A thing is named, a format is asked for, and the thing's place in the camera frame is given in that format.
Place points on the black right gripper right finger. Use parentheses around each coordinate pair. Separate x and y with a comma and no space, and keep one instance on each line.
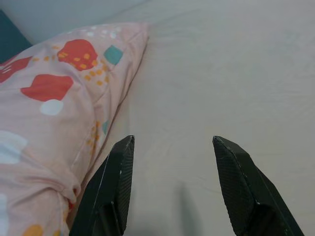
(248,191)

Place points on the pink pillow with orange spots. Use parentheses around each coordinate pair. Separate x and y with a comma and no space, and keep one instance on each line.
(49,110)

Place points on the beige mattress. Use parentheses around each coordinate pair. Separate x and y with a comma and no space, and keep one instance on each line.
(209,73)

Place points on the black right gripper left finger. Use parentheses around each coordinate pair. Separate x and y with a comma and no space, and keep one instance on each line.
(108,191)

